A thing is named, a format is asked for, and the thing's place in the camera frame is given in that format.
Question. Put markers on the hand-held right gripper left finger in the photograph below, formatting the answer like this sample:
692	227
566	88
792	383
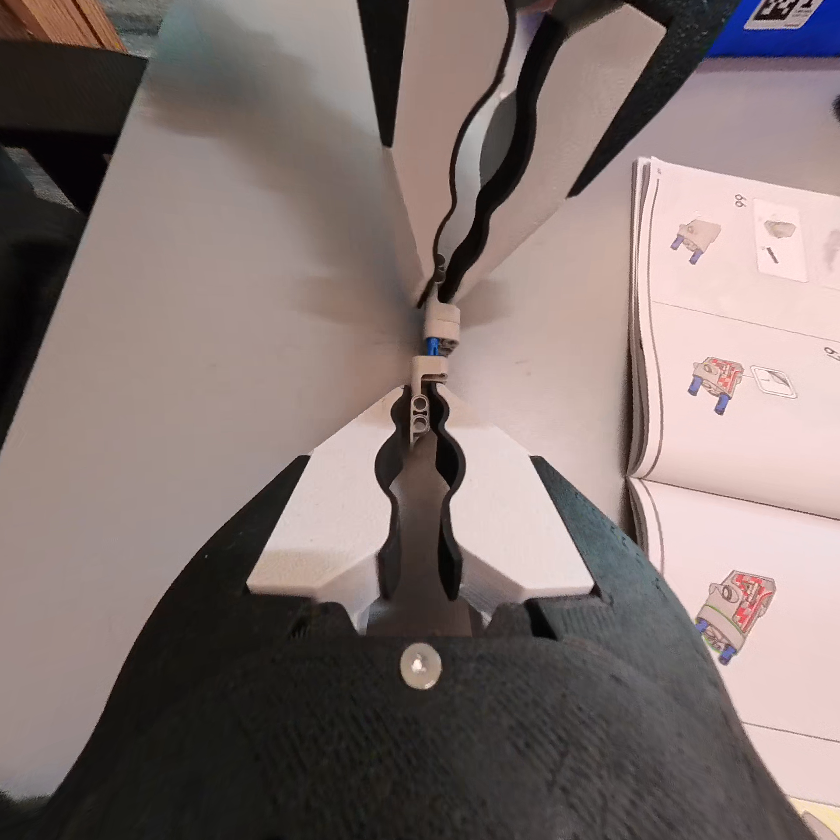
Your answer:
315	518

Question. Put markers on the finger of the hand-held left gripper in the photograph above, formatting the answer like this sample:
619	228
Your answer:
577	98
433	98

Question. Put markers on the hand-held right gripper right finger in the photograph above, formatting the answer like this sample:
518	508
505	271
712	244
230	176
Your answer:
525	518

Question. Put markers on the grey angled toy brick beam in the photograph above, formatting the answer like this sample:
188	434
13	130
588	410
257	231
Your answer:
426	371

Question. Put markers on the grey printed toy brick assembly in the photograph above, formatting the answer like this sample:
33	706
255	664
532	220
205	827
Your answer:
441	321

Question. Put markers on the grey desk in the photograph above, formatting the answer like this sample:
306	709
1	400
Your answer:
229	328

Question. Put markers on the blue plastic bin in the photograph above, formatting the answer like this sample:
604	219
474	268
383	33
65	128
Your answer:
787	39

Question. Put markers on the black white marker tag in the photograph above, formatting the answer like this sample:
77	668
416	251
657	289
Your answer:
784	12

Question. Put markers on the open building instruction booklet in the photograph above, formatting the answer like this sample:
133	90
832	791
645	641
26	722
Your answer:
722	315

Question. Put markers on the black furniture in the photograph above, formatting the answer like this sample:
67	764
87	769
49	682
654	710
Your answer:
65	85

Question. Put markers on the wooden furniture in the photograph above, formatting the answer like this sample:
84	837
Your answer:
52	19

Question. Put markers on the yellow paper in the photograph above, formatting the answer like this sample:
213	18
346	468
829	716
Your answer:
804	810

